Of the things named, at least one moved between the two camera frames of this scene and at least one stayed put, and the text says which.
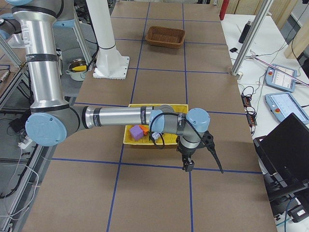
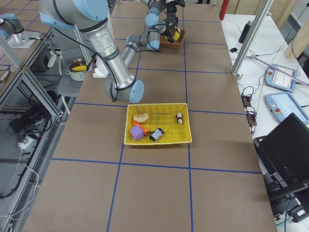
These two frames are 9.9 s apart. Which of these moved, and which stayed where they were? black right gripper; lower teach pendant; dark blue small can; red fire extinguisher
Moved: black right gripper
Stayed: dark blue small can; red fire extinguisher; lower teach pendant
